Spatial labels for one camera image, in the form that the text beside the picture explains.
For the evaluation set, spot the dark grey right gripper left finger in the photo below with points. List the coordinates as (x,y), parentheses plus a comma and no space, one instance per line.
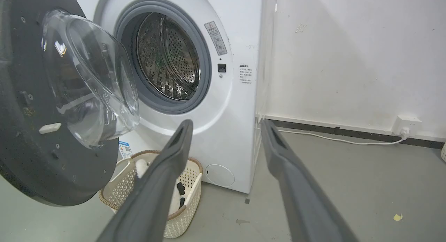
(153,196)

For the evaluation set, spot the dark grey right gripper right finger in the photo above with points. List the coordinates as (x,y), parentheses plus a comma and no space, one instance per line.
(299,196)

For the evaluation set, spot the black round washing machine door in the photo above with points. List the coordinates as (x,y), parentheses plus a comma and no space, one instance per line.
(31,130)

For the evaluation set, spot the white front-load washing machine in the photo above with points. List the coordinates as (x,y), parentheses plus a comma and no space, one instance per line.
(230,106)

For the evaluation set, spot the white and black laundry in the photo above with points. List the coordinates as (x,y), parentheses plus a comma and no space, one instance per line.
(176,195)

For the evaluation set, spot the cream perforated laundry basket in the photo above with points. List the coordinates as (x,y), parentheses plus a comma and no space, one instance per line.
(190,186)

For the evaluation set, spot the yellow paper scrap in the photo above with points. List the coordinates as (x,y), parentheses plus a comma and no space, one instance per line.
(398,217)

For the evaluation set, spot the cream woven basket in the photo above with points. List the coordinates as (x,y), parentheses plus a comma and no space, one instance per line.
(444,152)

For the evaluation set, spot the white wall power socket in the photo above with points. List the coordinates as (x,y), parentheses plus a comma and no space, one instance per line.
(406,125)

